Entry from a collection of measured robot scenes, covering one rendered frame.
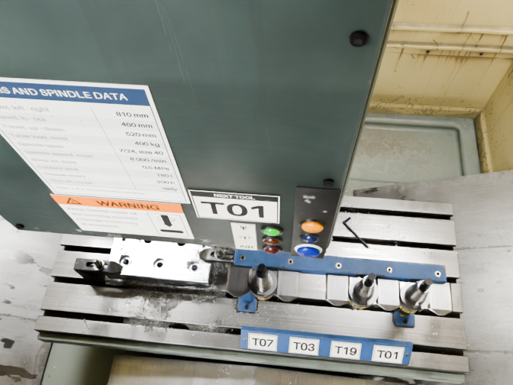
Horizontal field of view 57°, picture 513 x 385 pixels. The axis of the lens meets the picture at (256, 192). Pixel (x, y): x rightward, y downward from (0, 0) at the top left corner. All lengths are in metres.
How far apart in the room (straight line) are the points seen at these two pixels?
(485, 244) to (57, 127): 1.43
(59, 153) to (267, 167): 0.20
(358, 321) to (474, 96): 1.07
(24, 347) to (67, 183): 1.28
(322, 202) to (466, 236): 1.22
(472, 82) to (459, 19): 0.33
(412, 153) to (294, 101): 1.69
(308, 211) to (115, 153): 0.21
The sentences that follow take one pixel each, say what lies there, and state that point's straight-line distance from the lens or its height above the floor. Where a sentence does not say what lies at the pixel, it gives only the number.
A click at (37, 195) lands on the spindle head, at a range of 0.61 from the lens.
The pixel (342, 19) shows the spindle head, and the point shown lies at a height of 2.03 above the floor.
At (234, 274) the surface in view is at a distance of 1.07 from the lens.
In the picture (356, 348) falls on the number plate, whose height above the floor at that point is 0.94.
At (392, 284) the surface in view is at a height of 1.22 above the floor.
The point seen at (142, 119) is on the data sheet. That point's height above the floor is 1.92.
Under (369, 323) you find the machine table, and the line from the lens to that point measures 1.39.
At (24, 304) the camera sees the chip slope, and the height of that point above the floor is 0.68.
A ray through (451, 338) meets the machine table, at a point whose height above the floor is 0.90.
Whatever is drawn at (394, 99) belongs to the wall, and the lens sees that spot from 2.02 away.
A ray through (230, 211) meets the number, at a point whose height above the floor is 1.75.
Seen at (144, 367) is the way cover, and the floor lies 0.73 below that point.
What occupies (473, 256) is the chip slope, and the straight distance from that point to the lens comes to 1.66.
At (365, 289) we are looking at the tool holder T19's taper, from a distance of 1.01.
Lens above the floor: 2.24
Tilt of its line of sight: 62 degrees down
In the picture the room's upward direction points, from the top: 4 degrees counter-clockwise
